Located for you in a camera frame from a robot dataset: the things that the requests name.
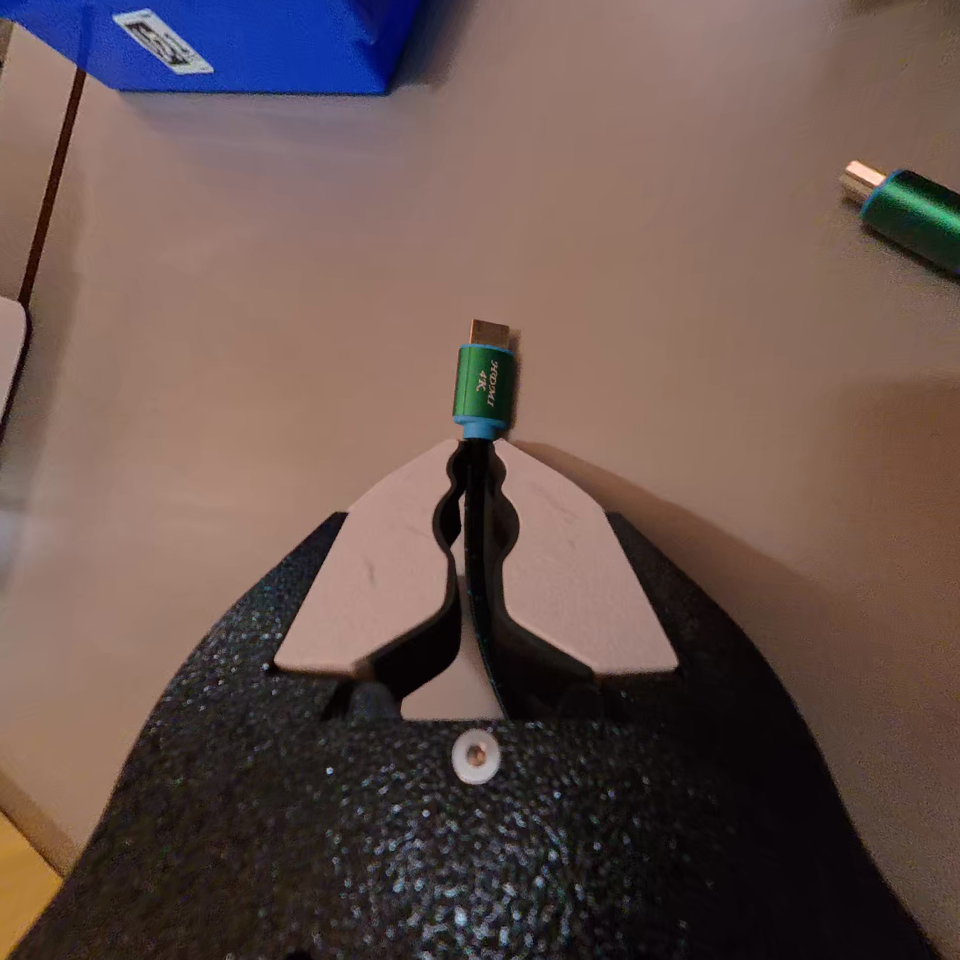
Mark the grey desk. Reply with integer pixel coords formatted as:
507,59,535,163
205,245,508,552
0,0,960,950

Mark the blue plastic box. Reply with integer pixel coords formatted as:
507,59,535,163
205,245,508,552
0,0,429,96

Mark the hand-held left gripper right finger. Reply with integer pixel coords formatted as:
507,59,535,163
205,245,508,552
483,438,681,720

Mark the white rounded board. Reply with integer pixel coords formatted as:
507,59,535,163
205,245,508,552
0,294,31,444

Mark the black cable with green plugs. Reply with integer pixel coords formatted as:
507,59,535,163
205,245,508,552
450,318,524,721

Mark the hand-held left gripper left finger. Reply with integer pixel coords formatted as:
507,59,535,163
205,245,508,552
272,438,462,704

